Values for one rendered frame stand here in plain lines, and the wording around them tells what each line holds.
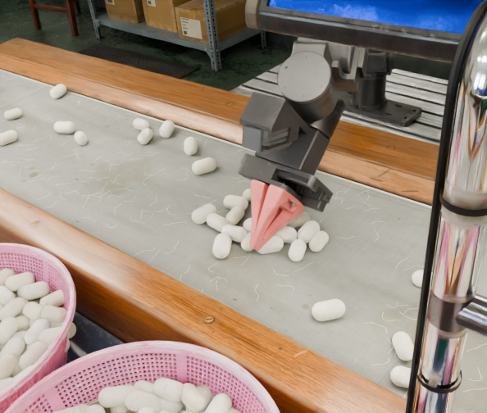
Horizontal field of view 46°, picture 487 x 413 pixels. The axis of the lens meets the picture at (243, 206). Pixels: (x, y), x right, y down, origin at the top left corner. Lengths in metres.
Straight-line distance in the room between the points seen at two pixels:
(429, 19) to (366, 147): 0.47
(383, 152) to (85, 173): 0.45
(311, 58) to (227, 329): 0.29
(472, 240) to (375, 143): 0.58
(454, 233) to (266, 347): 0.31
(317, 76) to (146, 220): 0.31
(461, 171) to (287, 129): 0.38
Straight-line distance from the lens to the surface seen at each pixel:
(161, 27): 3.55
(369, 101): 1.15
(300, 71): 0.62
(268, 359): 0.56
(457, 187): 0.28
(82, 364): 0.59
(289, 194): 0.66
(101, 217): 0.81
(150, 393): 0.59
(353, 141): 0.87
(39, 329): 0.68
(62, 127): 1.05
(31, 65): 1.36
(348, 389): 0.53
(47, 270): 0.73
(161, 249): 0.73
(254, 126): 0.61
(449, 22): 0.41
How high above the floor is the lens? 1.19
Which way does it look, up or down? 35 degrees down
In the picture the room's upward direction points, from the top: 6 degrees counter-clockwise
